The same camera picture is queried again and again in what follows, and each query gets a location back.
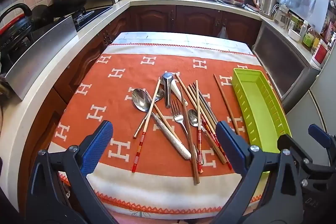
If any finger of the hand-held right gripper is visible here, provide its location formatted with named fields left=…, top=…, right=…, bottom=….
left=308, top=124, right=336, bottom=161
left=277, top=133, right=336, bottom=188

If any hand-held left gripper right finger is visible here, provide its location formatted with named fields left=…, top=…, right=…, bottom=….
left=215, top=120, right=305, bottom=224

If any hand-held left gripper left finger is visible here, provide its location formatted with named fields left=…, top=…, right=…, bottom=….
left=26, top=120, right=118, bottom=224

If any small steel spoon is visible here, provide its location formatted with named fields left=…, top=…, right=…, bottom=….
left=187, top=109, right=205, bottom=166

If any green plastic utensil tray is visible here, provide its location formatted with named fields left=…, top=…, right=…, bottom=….
left=231, top=68, right=292, bottom=201

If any pile of chopsticks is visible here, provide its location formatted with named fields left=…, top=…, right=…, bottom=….
left=131, top=73, right=239, bottom=186

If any large embossed-handle steel spoon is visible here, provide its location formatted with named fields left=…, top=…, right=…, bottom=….
left=132, top=88, right=192, bottom=161

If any steel fork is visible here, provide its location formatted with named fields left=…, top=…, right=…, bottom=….
left=171, top=99, right=200, bottom=159

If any white ceramic spoon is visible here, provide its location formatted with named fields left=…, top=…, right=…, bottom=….
left=170, top=81, right=189, bottom=107

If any rose gold handled spoon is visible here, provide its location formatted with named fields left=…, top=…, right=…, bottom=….
left=133, top=88, right=166, bottom=138

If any short steel soup spoon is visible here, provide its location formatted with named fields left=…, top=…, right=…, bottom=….
left=161, top=72, right=174, bottom=109

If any grey refrigerator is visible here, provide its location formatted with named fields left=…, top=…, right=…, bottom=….
left=283, top=48, right=336, bottom=140

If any orange patterned blanket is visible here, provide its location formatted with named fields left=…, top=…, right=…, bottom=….
left=49, top=43, right=279, bottom=214

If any frosted-door metal cabinet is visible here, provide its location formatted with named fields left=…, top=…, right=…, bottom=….
left=252, top=21, right=322, bottom=114

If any red-labelled white container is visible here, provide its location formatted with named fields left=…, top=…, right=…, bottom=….
left=312, top=40, right=330, bottom=67

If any green-labelled oil bottle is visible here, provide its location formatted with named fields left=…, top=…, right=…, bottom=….
left=302, top=26, right=315, bottom=50

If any white bowl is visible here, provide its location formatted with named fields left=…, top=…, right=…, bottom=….
left=288, top=28, right=302, bottom=42

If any low stainless steel board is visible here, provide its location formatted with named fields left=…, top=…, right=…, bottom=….
left=4, top=15, right=79, bottom=101

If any white plastic bag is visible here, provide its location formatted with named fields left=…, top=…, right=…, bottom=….
left=217, top=26, right=229, bottom=39

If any white blue-lined table cover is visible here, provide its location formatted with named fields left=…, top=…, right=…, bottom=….
left=113, top=31, right=254, bottom=56

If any gas stove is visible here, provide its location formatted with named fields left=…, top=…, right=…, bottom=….
left=31, top=4, right=96, bottom=31

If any black rice cooker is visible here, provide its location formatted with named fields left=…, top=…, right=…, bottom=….
left=0, top=4, right=34, bottom=75

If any white electric kettle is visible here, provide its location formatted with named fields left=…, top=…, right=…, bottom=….
left=259, top=0, right=278, bottom=17

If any white kitchen countertop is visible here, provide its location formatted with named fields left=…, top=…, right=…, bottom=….
left=0, top=0, right=319, bottom=214

